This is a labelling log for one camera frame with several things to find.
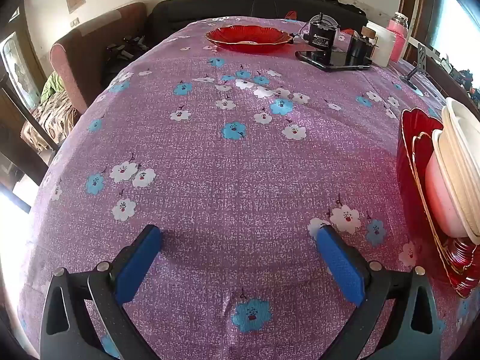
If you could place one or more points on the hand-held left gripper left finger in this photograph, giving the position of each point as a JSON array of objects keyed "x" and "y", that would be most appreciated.
[{"x": 138, "y": 262}]

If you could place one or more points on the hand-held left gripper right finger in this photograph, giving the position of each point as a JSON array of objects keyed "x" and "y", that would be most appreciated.
[{"x": 341, "y": 266}]

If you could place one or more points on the cream plastic bowl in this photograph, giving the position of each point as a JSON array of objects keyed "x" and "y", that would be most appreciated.
[{"x": 442, "y": 165}]

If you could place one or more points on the large red glass plate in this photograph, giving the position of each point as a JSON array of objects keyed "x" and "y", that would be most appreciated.
[{"x": 408, "y": 165}]

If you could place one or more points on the purple floral tablecloth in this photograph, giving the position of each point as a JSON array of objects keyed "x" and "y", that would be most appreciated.
[{"x": 225, "y": 176}]

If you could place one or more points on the patterned brown blanket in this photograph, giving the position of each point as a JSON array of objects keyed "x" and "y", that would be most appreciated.
[{"x": 48, "y": 120}]

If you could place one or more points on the green cloth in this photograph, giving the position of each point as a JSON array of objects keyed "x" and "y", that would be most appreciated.
[{"x": 50, "y": 86}]

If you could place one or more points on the black smartphone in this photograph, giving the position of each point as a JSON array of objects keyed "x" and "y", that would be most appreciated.
[{"x": 330, "y": 60}]

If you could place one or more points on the black device pile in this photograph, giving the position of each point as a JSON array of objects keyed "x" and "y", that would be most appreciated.
[{"x": 123, "y": 52}]

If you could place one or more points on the brown armchair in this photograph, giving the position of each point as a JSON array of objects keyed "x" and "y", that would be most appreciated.
[{"x": 75, "y": 60}]

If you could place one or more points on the black motor with wooden cap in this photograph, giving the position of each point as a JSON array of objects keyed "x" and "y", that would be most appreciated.
[{"x": 358, "y": 48}]

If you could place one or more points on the metal phone stand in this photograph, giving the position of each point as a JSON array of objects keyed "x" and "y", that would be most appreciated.
[{"x": 422, "y": 60}]

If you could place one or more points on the white plastic jar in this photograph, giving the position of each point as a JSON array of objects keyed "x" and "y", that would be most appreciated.
[{"x": 382, "y": 45}]

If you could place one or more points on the windowsill clutter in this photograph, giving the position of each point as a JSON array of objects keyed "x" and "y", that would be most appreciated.
[{"x": 463, "y": 77}]

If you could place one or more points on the glass door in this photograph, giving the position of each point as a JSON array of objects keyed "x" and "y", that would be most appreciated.
[{"x": 17, "y": 71}]

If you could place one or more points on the black motor with label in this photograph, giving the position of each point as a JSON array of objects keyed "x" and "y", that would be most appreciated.
[{"x": 320, "y": 39}]

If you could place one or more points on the pink water bottle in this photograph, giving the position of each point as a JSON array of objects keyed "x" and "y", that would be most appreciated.
[{"x": 397, "y": 37}]

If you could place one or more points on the red glass plate gold rim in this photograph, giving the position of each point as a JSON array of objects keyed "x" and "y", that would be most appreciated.
[{"x": 228, "y": 35}]

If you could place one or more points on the black sofa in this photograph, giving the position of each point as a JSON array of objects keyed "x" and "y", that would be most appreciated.
[{"x": 225, "y": 5}]

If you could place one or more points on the window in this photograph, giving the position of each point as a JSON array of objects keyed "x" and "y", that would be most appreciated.
[{"x": 457, "y": 15}]

